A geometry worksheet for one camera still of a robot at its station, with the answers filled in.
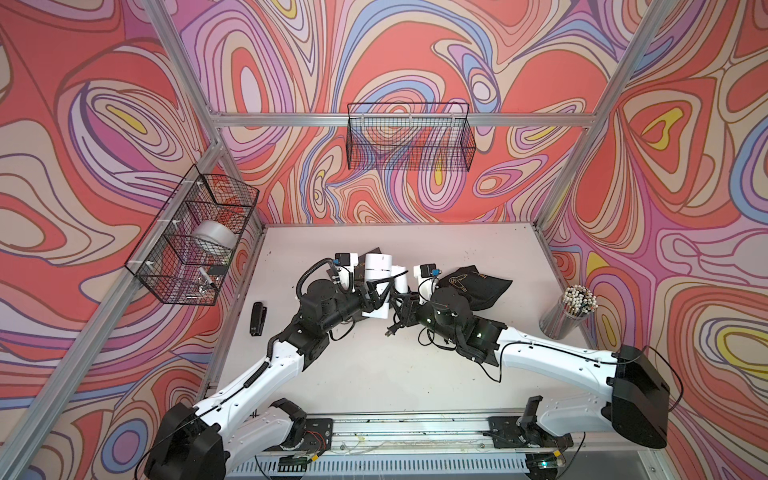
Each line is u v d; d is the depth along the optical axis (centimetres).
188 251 79
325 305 57
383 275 69
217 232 75
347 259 66
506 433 73
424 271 65
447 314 55
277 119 187
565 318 82
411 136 96
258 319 91
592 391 44
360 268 72
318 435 73
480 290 96
